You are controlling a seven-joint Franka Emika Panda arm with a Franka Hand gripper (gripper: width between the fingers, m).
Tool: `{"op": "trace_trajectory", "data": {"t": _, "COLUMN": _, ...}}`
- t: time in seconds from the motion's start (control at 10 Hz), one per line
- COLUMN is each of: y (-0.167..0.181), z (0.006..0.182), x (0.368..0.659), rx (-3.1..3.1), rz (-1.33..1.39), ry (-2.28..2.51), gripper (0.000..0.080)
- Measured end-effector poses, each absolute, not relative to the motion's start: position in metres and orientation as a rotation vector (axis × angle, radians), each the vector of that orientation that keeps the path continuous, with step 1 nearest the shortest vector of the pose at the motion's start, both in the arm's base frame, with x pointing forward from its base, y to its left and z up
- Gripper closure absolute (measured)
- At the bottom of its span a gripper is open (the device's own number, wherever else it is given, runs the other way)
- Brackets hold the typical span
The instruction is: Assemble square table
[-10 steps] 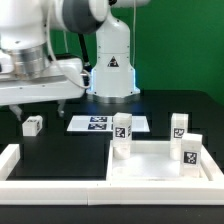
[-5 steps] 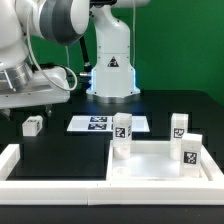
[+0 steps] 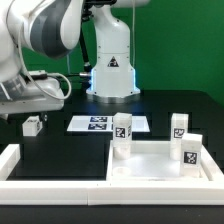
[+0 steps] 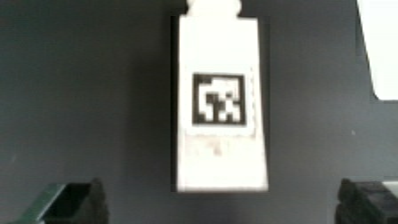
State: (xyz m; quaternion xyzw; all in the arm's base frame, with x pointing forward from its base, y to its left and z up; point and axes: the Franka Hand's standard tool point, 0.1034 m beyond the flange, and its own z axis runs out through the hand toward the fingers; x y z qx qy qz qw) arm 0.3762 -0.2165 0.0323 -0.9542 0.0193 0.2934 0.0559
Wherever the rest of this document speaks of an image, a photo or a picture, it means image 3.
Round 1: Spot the white U-shaped obstacle fence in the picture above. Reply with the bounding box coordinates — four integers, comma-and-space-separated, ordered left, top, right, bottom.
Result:
0, 144, 224, 205

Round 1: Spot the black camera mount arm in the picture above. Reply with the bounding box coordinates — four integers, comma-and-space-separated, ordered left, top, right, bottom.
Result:
79, 0, 117, 72

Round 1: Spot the white AprilTag base plate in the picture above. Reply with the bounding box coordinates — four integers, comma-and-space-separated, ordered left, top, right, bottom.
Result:
67, 115, 150, 132

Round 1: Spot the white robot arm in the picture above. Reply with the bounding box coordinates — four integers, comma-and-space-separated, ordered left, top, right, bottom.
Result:
0, 0, 140, 115

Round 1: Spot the white square table top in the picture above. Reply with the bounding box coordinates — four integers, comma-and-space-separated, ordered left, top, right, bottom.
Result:
106, 141, 224, 183

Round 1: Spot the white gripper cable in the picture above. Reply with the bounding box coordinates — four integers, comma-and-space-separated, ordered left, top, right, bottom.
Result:
18, 33, 72, 101

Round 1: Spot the white hanging cable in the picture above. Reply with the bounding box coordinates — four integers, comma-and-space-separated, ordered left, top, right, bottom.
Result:
131, 0, 137, 68

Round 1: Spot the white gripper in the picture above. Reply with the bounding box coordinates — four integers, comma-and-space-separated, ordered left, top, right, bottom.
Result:
0, 75, 64, 115

